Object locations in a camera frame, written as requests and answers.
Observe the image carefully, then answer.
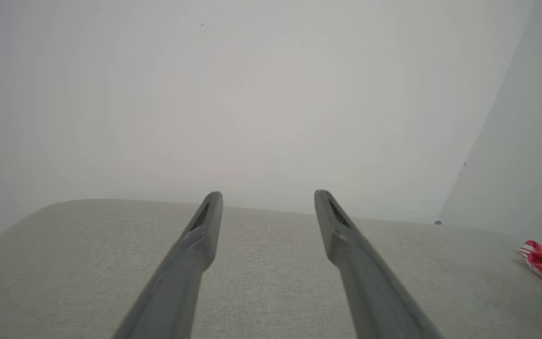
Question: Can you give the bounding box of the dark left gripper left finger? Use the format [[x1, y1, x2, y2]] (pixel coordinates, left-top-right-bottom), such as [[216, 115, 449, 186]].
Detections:
[[111, 191, 224, 339]]

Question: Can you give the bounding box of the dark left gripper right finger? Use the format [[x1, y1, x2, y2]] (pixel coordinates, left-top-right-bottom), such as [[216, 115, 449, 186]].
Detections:
[[314, 189, 444, 339]]

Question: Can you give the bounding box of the grey fabric sofa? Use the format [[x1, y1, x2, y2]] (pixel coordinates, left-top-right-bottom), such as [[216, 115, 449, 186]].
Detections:
[[0, 198, 542, 339]]

